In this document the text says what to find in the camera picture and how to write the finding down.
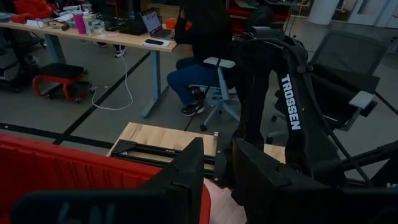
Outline wooden desk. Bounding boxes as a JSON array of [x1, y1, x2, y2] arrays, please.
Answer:
[[0, 20, 178, 118]]

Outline red plastic bin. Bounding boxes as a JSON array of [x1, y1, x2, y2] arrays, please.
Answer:
[[0, 132, 212, 224]]

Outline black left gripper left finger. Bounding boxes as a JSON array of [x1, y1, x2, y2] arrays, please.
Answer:
[[139, 136, 205, 224]]

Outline open laptop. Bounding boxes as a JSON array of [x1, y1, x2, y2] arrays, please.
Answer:
[[140, 7, 175, 40]]

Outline pink rubber slide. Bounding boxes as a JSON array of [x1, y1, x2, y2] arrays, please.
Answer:
[[203, 177, 248, 224]]

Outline red rolling stool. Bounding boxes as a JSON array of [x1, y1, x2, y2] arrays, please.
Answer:
[[32, 63, 95, 105]]

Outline white floor cable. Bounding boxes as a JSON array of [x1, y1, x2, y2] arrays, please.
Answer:
[[91, 54, 134, 111]]

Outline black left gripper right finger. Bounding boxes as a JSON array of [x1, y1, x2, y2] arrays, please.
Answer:
[[230, 138, 330, 224]]

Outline black mesh office chair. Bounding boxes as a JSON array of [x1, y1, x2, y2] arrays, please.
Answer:
[[266, 29, 393, 146]]

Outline white office chair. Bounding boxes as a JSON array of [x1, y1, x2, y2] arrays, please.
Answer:
[[186, 57, 242, 133]]

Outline red cloth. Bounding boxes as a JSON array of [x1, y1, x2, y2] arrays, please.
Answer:
[[10, 0, 59, 24]]

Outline person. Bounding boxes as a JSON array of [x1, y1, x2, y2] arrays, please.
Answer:
[[166, 0, 234, 118], [93, 40, 127, 58]]

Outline pink bottle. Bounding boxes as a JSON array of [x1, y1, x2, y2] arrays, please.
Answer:
[[73, 10, 88, 35]]

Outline white round column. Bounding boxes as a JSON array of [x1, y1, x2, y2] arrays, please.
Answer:
[[307, 0, 340, 26]]

